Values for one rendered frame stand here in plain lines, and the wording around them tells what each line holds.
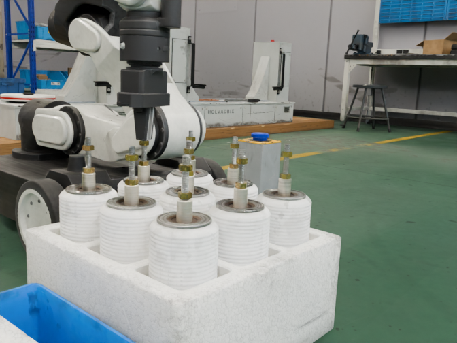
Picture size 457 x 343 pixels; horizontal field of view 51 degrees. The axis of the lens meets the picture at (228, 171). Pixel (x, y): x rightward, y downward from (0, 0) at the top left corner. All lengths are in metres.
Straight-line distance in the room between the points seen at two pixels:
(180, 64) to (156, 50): 2.69
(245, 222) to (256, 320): 0.14
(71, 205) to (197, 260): 0.26
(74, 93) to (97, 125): 1.79
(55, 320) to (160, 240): 0.23
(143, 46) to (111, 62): 0.43
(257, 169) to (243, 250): 0.36
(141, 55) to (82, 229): 0.31
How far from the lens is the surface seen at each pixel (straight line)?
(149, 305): 0.64
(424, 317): 1.07
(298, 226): 0.82
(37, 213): 1.22
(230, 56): 7.41
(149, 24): 0.86
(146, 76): 0.86
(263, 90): 4.47
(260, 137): 1.06
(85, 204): 0.81
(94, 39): 1.31
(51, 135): 1.49
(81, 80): 3.18
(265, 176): 1.06
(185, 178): 0.65
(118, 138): 1.22
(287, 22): 6.84
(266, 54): 4.55
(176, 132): 1.16
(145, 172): 0.90
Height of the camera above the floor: 0.44
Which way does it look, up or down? 11 degrees down
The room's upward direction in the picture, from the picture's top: 2 degrees clockwise
